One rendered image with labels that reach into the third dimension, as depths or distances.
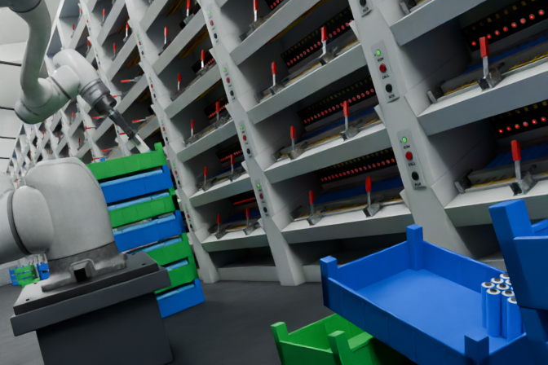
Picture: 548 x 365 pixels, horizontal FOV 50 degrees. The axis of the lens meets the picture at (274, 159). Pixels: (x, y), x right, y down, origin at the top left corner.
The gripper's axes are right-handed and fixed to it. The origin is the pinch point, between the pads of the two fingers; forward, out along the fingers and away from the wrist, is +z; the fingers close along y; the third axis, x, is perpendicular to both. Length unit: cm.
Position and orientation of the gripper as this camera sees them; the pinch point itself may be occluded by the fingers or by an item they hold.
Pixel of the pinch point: (140, 145)
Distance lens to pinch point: 205.6
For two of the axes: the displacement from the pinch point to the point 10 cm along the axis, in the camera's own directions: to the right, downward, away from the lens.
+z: 6.5, 7.6, 0.1
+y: 1.1, -0.8, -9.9
